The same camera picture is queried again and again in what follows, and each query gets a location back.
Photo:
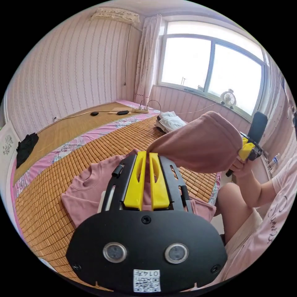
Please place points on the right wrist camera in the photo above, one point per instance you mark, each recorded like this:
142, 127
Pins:
258, 126

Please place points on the window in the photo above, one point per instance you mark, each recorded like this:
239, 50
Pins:
208, 67

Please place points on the person's right hand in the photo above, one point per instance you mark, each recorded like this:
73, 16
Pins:
241, 168

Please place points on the small black oval device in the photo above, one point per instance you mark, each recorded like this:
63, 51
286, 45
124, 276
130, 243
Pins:
94, 113

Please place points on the long black oval device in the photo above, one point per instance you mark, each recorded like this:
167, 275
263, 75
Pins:
123, 112

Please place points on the clear water bottle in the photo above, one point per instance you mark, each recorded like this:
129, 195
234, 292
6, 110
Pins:
275, 160

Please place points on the black garment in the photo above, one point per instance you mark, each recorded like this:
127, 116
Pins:
26, 149

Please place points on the bed with woven mat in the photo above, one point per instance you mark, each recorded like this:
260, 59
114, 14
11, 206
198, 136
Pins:
58, 208

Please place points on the pale dotted curtain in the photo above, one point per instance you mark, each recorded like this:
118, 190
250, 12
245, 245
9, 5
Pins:
147, 58

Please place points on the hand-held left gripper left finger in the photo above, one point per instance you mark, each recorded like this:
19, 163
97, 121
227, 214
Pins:
135, 185

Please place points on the person's right forearm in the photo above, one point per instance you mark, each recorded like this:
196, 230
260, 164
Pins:
255, 192

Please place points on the pile of clothes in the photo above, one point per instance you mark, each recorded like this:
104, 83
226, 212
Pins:
170, 121

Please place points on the white power strip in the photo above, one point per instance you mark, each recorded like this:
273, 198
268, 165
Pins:
142, 110

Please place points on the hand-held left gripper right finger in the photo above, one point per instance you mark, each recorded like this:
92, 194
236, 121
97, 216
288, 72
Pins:
160, 188

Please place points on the air conditioner with cloth cover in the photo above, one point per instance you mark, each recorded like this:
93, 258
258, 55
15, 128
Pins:
115, 15

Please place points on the small white fan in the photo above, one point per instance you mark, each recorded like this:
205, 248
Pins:
228, 98

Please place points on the pink long sleeve shirt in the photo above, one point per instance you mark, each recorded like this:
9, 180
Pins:
197, 148

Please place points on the person's body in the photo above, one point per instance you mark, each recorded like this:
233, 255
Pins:
266, 232

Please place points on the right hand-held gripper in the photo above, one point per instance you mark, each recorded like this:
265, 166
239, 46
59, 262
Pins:
256, 152

